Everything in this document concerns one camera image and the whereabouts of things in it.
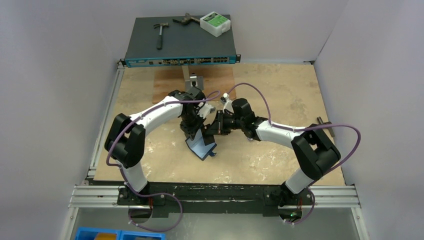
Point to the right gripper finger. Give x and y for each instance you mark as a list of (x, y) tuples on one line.
[(208, 137), (210, 128)]

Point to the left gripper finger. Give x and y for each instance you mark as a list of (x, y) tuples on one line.
[(189, 134), (198, 138)]

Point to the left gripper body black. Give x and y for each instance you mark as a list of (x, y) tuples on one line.
[(190, 122)]

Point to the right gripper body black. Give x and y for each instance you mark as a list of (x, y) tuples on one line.
[(220, 122)]

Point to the blue leather card holder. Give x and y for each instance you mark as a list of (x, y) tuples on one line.
[(201, 151)]

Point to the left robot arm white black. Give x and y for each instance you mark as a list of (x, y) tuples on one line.
[(125, 142)]

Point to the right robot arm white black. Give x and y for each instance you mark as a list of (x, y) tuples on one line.
[(315, 152)]

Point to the brown wooden board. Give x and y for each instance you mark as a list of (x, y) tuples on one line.
[(214, 79)]

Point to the small black hammer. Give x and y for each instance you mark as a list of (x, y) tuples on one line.
[(159, 42)]

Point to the white green electrical box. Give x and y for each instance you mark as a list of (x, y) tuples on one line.
[(215, 23)]

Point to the dark metal tool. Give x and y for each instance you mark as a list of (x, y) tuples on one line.
[(187, 19)]

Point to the blue plastic bin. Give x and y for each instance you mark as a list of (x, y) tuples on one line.
[(92, 233)]

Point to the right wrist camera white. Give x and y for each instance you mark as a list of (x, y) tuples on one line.
[(226, 102)]

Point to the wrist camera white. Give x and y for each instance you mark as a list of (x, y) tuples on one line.
[(205, 110), (226, 102)]

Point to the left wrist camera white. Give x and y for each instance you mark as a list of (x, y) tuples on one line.
[(205, 110)]

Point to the metal stand bracket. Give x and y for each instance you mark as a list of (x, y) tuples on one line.
[(191, 79)]

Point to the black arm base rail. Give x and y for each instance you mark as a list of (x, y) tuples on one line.
[(208, 198)]

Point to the metal door handle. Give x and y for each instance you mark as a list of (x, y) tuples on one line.
[(330, 129)]

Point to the aluminium frame rail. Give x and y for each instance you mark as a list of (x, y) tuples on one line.
[(106, 196)]

